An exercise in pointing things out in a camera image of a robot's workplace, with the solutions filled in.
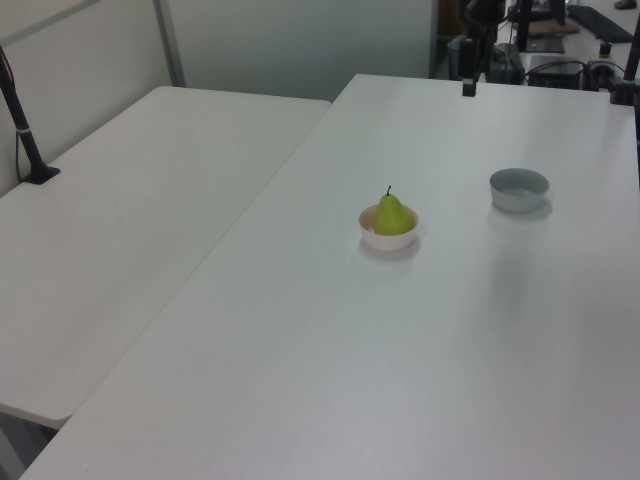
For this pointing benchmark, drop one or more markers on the black keyboard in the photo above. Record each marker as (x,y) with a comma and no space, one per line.
(600,22)

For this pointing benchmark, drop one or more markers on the black camera stand clamp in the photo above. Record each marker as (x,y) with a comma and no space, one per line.
(623,92)

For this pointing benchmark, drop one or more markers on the green pear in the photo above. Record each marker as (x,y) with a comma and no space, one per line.
(391,217)

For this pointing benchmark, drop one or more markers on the pink bowl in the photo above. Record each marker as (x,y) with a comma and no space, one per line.
(387,242)

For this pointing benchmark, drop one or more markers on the black electronics box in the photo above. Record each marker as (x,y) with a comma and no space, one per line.
(555,75)

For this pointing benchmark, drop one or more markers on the gray metal partition post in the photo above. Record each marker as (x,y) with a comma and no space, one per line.
(170,45)

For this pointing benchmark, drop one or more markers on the black slanted camera stand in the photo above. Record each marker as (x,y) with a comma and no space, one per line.
(468,88)

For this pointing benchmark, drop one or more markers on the gray bowl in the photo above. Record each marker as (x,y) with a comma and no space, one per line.
(518,199)

